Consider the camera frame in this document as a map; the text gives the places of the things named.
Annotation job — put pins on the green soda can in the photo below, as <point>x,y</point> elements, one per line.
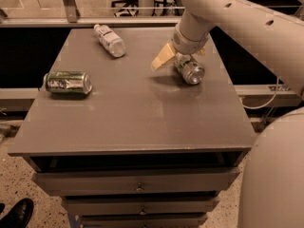
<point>78,82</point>

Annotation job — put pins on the metal window rail frame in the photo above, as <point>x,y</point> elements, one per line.
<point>75,14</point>

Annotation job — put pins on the grey drawer cabinet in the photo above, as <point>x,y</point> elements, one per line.
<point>143,149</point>

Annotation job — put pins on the white green 7up can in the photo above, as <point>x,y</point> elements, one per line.
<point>190,69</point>

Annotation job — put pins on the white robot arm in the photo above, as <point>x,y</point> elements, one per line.
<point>272,190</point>

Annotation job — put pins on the clear plastic water bottle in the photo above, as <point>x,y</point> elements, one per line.
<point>110,40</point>

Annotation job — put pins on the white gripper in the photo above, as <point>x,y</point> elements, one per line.
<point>187,44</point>

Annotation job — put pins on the black leather shoe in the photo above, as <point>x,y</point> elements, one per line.
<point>19,215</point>

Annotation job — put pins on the black office chair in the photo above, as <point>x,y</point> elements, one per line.
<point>125,7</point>

